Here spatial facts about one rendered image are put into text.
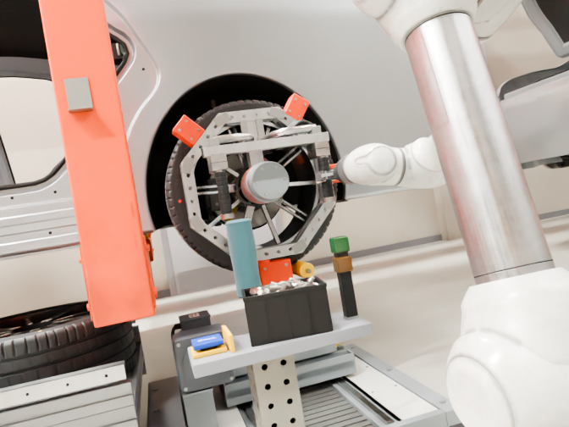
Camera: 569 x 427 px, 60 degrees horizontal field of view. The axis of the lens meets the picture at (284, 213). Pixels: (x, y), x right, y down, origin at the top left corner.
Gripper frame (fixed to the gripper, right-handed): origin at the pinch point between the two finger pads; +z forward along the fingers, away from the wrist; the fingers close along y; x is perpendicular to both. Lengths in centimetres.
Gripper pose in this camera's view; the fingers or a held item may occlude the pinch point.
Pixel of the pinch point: (326, 176)
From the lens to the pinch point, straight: 161.3
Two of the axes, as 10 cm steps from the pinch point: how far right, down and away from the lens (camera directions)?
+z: -2.6, 0.3, 9.6
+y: 9.5, -1.6, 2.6
